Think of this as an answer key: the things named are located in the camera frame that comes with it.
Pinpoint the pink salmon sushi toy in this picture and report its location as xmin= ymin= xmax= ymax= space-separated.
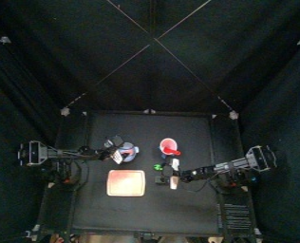
xmin=119 ymin=149 xmax=138 ymax=159

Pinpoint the light blue bowl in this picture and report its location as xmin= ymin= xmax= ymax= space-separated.
xmin=115 ymin=141 xmax=141 ymax=163

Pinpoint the red bowl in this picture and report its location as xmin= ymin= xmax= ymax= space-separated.
xmin=158 ymin=137 xmax=183 ymax=158

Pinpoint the orange square tray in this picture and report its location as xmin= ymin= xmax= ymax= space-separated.
xmin=106 ymin=169 xmax=147 ymax=197

